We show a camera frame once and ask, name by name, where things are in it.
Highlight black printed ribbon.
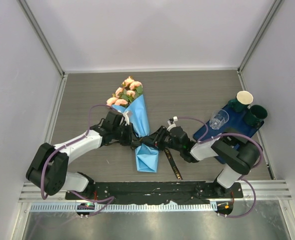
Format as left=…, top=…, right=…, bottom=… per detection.
left=130, top=137, right=183, bottom=180

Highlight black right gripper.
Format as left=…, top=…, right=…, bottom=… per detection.
left=142, top=125, right=183, bottom=152

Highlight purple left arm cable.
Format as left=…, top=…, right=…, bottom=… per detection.
left=40, top=104, right=116, bottom=217

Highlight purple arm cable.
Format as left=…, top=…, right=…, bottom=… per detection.
left=40, top=104, right=116, bottom=217
left=177, top=116, right=265, bottom=220

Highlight clear plastic cup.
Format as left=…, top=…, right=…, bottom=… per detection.
left=209, top=109, right=230, bottom=130

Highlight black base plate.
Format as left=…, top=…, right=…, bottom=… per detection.
left=78, top=180, right=244, bottom=201

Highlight dark green mug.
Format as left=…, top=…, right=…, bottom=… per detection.
left=227, top=98, right=249, bottom=113
left=243, top=104, right=268, bottom=128

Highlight slotted cable duct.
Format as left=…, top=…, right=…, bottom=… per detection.
left=30, top=201, right=217, bottom=213

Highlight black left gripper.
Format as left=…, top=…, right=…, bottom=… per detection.
left=112, top=122, right=141, bottom=147

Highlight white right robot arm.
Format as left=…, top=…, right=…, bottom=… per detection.
left=140, top=126, right=263, bottom=198

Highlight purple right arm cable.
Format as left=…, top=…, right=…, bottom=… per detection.
left=177, top=116, right=265, bottom=220

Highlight large blue wrapping paper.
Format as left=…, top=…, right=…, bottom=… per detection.
left=112, top=95, right=159, bottom=173

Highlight aluminium frame rail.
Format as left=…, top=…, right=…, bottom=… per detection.
left=18, top=179, right=294, bottom=202

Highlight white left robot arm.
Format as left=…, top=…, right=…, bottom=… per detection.
left=25, top=110, right=133, bottom=200

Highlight beige paper cup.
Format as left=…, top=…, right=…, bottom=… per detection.
left=236, top=90, right=254, bottom=106

